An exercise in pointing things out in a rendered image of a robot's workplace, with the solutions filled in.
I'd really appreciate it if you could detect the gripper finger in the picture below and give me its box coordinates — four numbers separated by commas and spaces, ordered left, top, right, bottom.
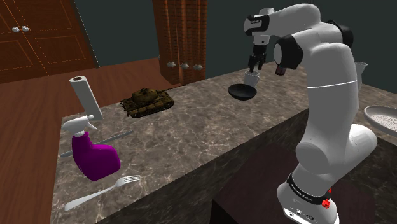
257, 53, 267, 71
247, 55, 257, 73

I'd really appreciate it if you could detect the white mug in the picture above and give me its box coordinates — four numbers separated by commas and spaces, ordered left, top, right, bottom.
243, 70, 261, 90

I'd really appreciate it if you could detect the black bowl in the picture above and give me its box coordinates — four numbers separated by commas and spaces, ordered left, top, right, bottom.
227, 83, 258, 101

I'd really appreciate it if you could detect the brown cabinet with knobs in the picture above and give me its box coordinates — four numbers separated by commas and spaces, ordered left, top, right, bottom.
151, 0, 209, 87

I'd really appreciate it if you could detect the white pitcher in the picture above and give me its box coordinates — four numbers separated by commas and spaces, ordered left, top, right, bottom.
354, 61, 368, 92

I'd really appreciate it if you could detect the olive toy tank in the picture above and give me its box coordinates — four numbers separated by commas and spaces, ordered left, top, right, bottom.
120, 87, 175, 119

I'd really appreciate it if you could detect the dark robot stand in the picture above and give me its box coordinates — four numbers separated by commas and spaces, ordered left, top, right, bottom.
209, 141, 383, 224

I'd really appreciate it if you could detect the grey plate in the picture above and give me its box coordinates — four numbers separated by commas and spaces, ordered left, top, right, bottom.
363, 105, 397, 138

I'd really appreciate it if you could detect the grey long knife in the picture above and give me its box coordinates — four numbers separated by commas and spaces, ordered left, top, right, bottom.
59, 130, 134, 158

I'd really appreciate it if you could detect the white paper towel roll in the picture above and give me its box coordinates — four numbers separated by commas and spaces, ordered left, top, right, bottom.
69, 76, 104, 122

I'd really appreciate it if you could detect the purple spray bottle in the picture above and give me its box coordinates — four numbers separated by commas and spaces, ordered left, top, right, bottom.
60, 115, 122, 182

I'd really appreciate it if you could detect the silver fork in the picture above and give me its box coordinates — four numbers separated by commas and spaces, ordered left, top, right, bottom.
64, 174, 142, 212

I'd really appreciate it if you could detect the brown wooden double door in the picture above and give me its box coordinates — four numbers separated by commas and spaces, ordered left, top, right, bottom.
0, 0, 101, 85

